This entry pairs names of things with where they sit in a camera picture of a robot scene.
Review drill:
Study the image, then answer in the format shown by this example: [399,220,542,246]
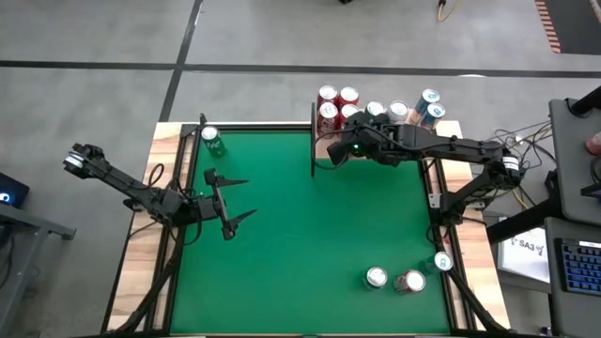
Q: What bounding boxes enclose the red Coca-Cola can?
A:
[316,84,340,105]
[393,269,427,296]

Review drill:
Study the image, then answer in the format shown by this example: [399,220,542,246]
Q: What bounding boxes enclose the yellow cable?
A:
[436,0,455,23]

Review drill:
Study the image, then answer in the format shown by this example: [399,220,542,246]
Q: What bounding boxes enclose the tangled floor cables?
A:
[462,119,553,212]

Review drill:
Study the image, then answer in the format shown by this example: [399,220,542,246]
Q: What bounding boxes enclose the black device with blue light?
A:
[0,172,30,210]

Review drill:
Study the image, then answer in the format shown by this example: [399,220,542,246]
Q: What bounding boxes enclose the backlit black keyboard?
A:
[555,238,601,296]

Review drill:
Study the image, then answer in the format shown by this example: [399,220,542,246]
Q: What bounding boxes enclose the gray side table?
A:
[0,204,76,338]

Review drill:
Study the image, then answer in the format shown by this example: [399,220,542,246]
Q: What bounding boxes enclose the green table mat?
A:
[169,130,452,335]

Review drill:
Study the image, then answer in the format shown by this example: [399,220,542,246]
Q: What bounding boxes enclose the slim Red Bull can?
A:
[412,88,441,116]
[417,102,447,131]
[424,251,455,275]

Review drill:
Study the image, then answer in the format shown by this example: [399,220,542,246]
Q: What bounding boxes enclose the black mat with striped edge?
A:
[534,0,601,55]

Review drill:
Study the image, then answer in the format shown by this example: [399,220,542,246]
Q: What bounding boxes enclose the red Fanta can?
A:
[337,85,361,107]
[338,102,361,128]

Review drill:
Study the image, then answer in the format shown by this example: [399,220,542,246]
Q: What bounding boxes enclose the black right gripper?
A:
[346,114,418,167]

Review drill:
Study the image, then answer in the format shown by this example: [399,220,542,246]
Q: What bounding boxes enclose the wooden shelf with black frame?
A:
[310,101,446,178]

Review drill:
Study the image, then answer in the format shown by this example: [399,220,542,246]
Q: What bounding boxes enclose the green Sprite can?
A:
[363,100,387,121]
[363,266,389,291]
[200,125,228,160]

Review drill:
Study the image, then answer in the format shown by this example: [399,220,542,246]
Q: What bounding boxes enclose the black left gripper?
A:
[194,176,258,241]

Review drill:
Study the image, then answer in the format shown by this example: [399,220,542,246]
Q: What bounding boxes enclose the black monitor pole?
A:
[565,85,601,117]

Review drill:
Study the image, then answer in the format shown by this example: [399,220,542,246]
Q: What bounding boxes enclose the red soda can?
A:
[316,101,341,135]

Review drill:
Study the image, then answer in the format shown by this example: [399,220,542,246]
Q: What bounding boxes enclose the white paper sign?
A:
[496,228,551,284]

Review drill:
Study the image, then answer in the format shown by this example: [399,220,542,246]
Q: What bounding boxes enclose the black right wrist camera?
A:
[327,139,352,166]

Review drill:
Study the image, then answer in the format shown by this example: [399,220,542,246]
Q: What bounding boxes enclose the black metal table frame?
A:
[100,112,513,338]

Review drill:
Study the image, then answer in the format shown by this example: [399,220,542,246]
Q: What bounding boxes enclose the dark gray desk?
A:
[547,97,601,225]
[544,220,601,338]

